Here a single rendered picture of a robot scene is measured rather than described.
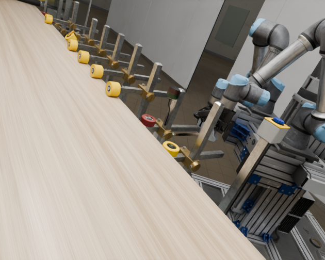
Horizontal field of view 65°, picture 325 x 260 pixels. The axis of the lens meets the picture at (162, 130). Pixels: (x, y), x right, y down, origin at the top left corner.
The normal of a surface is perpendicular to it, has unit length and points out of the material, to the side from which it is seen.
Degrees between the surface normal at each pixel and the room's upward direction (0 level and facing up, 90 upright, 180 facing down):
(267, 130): 90
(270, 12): 90
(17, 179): 0
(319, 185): 90
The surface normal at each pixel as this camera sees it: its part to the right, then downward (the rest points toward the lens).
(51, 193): 0.35, -0.84
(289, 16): -0.82, -0.05
